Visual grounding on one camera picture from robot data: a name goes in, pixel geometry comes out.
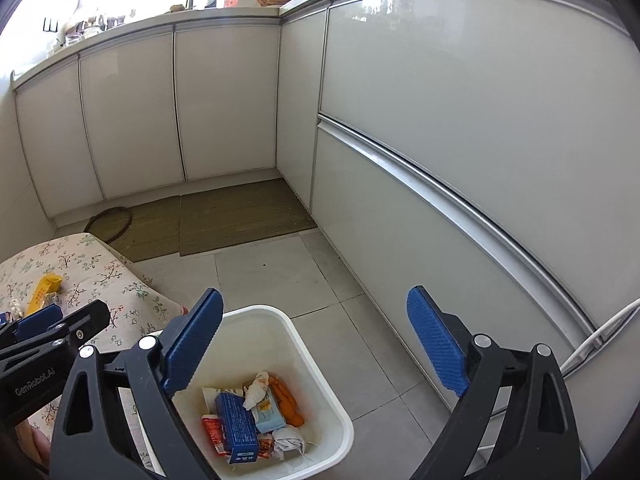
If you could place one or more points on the black fork rack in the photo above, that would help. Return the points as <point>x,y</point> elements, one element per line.
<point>50,25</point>

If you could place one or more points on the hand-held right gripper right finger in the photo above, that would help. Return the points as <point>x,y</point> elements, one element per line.
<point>435,340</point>

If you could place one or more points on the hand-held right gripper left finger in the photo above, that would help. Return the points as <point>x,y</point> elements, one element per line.
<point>192,345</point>

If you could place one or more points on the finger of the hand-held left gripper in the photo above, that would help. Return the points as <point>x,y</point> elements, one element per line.
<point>87,322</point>
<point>37,321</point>

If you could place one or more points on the white plastic bin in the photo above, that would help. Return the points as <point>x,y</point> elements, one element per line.
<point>280,321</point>

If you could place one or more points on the orange wrapper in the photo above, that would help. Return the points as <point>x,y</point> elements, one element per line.
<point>287,402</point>

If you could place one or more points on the light blue tissue packet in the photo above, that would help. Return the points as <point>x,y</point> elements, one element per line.
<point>267,412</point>

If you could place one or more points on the red snack wrapper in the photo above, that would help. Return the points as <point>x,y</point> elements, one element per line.
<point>212,432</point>

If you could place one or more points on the woven floor mat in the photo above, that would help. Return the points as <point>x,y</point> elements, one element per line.
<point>150,225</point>
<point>240,215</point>

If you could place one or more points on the narrow white cabinet door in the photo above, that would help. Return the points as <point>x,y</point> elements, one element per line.
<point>300,110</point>

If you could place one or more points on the yellow snack bag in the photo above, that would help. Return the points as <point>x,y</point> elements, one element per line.
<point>42,292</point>

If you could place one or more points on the large blue carton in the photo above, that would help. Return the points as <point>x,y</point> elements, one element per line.
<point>237,425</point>

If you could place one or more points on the white drawer front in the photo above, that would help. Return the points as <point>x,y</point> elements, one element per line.
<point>475,85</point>
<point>400,240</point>

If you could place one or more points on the stained tissue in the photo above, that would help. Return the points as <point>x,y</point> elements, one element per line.
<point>257,389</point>

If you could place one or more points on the white kitchen countertop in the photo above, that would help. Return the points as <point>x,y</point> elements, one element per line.
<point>150,23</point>

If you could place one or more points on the person's left hand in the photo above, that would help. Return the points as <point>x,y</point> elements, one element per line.
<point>35,442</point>

